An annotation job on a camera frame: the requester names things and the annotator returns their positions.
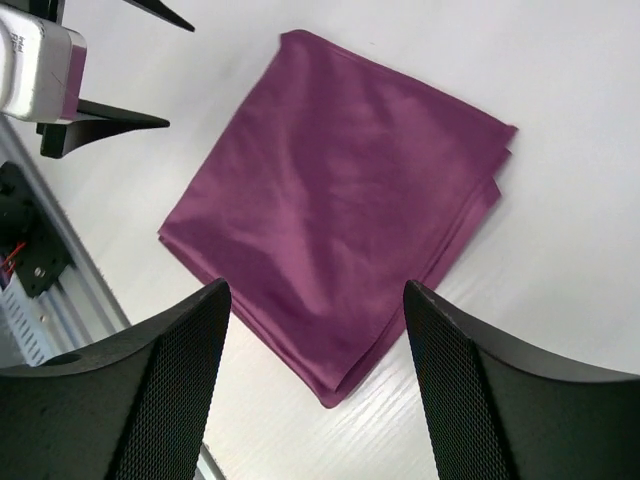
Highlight aluminium front rail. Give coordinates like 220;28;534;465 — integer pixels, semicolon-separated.
1;121;222;479

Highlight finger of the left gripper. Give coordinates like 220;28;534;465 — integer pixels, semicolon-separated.
38;100;170;159
125;0;195;32

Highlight slotted grey cable duct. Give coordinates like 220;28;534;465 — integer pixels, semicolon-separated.
1;283;52;366

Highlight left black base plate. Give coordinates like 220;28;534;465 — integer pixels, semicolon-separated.
1;162;72;298

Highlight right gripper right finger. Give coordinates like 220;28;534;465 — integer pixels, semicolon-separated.
403;280;639;479

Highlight purple satin napkin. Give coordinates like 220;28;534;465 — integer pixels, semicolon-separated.
159;30;517;408

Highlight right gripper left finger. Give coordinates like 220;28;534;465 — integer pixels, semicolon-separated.
1;279;231;479

